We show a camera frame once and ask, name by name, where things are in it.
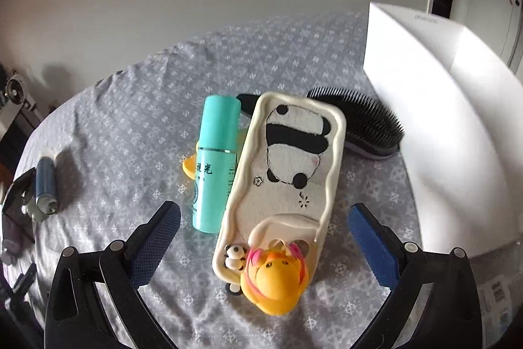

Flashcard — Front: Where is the small desk fan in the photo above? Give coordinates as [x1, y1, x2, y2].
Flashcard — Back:
[5, 74, 36, 112]

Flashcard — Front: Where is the white cardboard box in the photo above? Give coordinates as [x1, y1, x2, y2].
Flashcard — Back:
[363, 3, 522, 257]

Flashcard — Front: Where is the black hair brush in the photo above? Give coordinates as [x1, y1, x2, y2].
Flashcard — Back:
[307, 87, 404, 160]

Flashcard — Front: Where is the teal spray bottle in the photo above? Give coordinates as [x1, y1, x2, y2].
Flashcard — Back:
[192, 95, 240, 234]

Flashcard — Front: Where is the blue aerosol spray can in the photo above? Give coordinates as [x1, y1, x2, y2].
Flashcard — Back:
[35, 157, 59, 215]

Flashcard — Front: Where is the yellow toy under bottle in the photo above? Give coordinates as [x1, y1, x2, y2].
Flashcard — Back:
[182, 145, 198, 181]

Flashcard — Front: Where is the yellow rubber duck toy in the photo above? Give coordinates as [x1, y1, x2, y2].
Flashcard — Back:
[240, 242, 309, 315]

